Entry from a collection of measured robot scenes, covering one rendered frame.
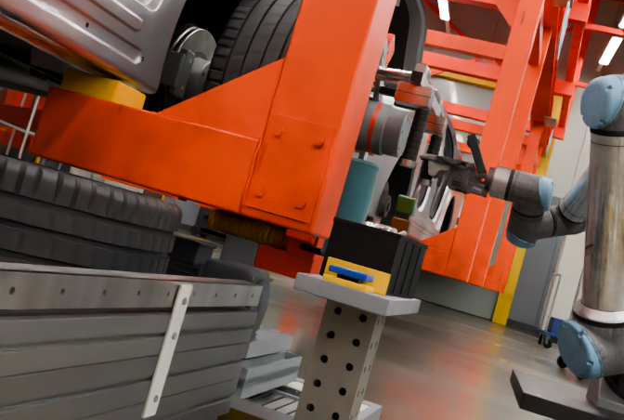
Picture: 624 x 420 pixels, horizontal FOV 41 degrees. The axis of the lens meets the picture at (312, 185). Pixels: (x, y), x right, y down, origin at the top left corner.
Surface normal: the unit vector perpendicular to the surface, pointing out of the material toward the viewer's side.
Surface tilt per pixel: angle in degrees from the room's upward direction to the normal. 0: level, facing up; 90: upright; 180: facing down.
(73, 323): 90
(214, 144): 90
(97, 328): 90
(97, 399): 90
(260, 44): 75
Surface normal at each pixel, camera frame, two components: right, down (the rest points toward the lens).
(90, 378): 0.93, 0.25
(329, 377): -0.25, -0.13
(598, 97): -0.95, -0.02
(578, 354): -0.95, 0.19
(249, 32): -0.14, -0.45
